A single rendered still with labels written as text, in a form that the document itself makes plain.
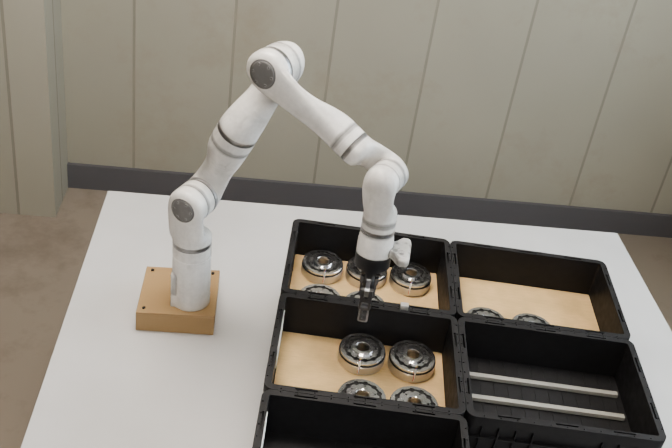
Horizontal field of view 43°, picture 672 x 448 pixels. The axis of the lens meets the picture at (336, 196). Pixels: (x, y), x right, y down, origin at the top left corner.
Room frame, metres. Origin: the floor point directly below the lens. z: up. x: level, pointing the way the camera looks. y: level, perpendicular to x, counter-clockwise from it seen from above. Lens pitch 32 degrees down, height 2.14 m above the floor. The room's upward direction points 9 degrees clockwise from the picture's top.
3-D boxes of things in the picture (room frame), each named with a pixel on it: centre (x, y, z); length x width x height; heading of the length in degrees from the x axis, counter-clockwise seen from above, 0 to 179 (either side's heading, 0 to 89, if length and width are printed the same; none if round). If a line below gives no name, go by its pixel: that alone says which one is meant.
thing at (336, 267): (1.73, 0.01, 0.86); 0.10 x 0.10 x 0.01
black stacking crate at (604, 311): (1.66, -0.51, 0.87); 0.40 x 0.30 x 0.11; 91
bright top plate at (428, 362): (1.43, -0.22, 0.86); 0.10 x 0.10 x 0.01
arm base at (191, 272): (1.63, 0.32, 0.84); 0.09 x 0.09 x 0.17; 5
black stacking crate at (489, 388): (1.36, -0.51, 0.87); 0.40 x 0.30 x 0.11; 91
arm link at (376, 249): (1.45, -0.11, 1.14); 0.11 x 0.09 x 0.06; 86
